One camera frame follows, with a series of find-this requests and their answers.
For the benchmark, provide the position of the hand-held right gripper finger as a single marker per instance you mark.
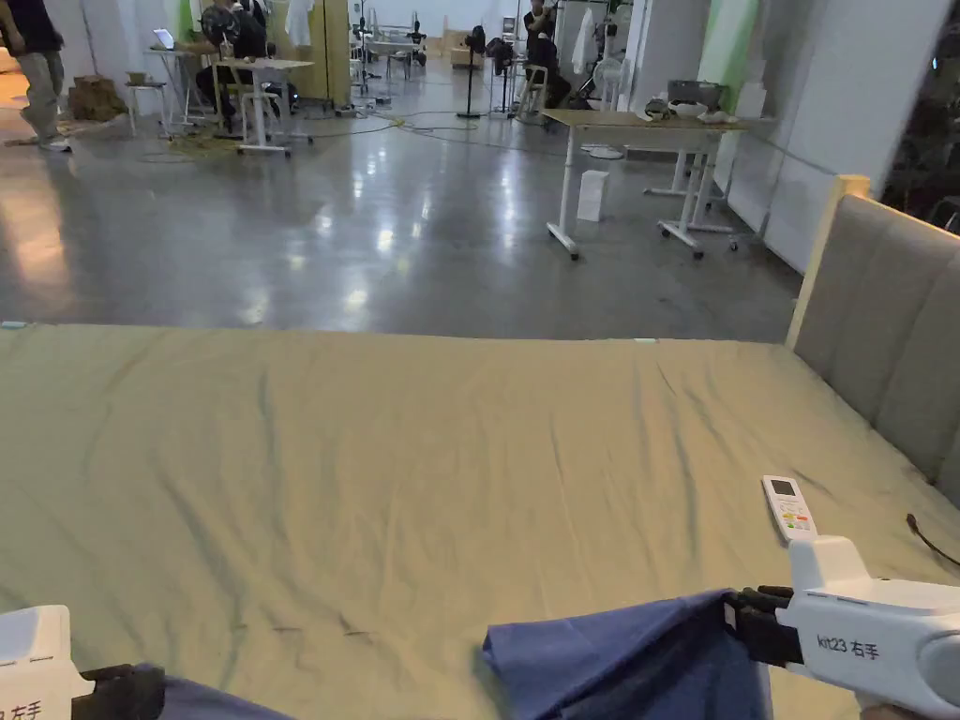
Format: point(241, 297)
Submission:
point(774, 592)
point(750, 609)

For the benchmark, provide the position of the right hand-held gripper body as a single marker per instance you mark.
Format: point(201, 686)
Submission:
point(877, 630)

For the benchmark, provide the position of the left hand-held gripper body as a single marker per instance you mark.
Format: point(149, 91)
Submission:
point(34, 660)

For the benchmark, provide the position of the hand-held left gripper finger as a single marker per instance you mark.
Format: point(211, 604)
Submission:
point(127, 694)

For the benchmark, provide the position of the dark blue shirt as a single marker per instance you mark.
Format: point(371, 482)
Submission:
point(637, 667)

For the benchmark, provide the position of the white remote control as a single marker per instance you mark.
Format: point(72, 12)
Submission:
point(789, 508)

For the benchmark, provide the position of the grey padded headboard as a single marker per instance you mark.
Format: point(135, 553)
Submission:
point(885, 322)

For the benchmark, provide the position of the bed with beige sheet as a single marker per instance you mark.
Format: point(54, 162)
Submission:
point(360, 465)

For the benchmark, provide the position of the white carton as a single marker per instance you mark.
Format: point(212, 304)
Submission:
point(592, 196)

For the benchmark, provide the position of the white standing fan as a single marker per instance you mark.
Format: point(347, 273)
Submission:
point(609, 79)

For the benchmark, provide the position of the brown pile of bags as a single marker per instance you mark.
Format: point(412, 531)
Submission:
point(96, 97)

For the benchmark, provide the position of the black standing fan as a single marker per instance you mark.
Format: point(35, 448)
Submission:
point(472, 45)

